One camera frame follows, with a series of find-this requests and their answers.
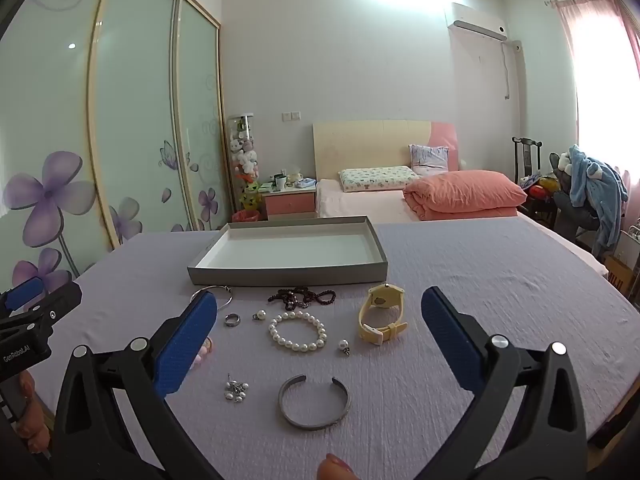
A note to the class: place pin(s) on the folded salmon duvet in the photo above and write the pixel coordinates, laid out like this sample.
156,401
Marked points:
465,192

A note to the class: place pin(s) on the single pearl pendant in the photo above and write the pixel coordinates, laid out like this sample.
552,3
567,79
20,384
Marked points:
259,316

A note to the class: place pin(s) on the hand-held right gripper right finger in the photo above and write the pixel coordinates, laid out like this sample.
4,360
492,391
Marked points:
450,342

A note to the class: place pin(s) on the thin silver bangle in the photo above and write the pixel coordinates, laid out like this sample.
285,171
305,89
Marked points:
224,296

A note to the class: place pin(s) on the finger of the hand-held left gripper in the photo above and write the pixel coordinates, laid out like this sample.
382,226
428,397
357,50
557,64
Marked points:
22,293
55,305

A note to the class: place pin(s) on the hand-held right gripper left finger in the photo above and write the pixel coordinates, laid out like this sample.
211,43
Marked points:
184,342

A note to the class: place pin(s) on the dark wooden chair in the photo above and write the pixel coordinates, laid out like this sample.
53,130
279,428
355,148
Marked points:
530,170

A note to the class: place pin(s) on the pearl stud earring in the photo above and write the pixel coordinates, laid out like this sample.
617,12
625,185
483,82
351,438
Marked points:
343,345

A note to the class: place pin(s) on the white wall switches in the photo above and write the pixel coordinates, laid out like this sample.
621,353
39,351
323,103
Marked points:
291,116

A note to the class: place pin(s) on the red basket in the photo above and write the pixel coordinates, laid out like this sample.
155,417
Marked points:
245,216

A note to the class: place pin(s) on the floral sliding door wardrobe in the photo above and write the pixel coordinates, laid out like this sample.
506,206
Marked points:
135,110

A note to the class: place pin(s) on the patterned white pillow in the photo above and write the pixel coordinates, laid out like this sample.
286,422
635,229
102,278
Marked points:
375,179

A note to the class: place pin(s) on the person's right hand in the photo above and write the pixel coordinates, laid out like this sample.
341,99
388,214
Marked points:
339,467

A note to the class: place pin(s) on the small lilac pillow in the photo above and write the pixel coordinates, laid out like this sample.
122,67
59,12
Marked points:
429,156

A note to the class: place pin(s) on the white air conditioner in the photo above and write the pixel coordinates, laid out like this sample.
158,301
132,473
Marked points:
477,22

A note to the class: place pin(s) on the clear plush toy tube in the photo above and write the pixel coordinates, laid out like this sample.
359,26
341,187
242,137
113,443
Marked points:
243,155

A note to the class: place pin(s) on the grey cardboard box tray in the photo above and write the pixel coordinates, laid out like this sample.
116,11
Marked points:
295,245

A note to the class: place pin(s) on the pink curtain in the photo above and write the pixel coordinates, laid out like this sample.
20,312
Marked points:
600,75

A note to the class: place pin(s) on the yellow plush toy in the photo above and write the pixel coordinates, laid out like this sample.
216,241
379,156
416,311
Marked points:
250,197

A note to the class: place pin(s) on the beige and pink headboard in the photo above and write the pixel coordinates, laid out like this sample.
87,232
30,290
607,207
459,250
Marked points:
365,147

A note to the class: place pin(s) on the person's left hand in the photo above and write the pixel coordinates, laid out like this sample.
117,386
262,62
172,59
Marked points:
31,412

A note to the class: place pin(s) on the blue plush robe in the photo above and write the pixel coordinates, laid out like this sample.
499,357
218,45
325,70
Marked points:
597,190

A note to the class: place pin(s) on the white mug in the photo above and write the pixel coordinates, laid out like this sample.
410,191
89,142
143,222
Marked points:
280,181

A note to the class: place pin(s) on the pink nightstand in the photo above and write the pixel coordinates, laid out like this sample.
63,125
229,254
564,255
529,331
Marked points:
290,202

